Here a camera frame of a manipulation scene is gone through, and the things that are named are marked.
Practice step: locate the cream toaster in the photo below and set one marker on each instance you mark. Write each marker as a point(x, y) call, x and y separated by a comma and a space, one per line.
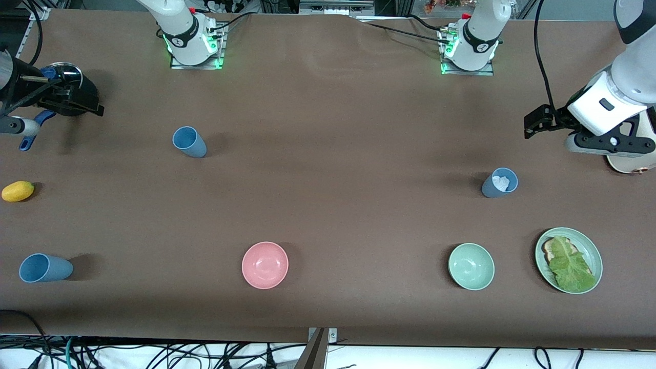
point(630, 164)

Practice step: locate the mint green bowl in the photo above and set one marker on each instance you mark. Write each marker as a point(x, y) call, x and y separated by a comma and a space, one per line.
point(471, 266)

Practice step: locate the white power strip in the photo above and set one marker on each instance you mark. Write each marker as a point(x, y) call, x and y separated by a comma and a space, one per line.
point(230, 5)

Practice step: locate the blue plastic cup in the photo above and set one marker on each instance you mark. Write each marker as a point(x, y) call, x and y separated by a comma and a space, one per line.
point(491, 190)
point(56, 269)
point(193, 147)

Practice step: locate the pink bowl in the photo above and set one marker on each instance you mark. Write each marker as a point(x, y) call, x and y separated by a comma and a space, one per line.
point(265, 265)

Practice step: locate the grey metal box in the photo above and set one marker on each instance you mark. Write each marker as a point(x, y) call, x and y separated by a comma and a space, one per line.
point(335, 6)

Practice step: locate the metal table clamp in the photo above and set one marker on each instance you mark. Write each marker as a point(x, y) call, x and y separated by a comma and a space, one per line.
point(333, 335)

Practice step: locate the mint green plate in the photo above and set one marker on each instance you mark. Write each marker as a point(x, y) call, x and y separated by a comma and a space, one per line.
point(594, 256)

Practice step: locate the toast bread slice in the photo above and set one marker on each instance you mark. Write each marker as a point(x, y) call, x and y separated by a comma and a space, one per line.
point(548, 250)

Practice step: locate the yellow lemon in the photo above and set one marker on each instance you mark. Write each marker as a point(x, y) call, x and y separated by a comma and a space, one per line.
point(18, 191)

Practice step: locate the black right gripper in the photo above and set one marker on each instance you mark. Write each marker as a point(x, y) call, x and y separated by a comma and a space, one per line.
point(31, 92)

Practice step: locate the aluminium frame extrusion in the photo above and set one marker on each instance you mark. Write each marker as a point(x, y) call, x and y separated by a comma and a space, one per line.
point(32, 32)

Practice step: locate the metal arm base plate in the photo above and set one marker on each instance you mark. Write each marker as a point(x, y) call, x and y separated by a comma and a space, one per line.
point(221, 51)
point(489, 72)

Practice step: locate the green lettuce leaf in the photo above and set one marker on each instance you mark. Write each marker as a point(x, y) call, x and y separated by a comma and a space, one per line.
point(571, 269)

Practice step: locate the grey metal bar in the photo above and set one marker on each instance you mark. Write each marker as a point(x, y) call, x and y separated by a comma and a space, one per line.
point(313, 356)

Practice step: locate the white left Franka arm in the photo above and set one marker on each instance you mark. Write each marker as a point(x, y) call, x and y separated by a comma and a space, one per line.
point(482, 31)

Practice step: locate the glass lid blue knob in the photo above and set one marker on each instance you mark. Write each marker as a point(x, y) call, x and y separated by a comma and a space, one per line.
point(69, 72)

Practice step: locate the white paper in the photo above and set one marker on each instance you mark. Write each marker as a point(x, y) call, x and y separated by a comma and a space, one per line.
point(500, 183)

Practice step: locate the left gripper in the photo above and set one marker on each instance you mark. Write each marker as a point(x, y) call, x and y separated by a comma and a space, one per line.
point(560, 117)

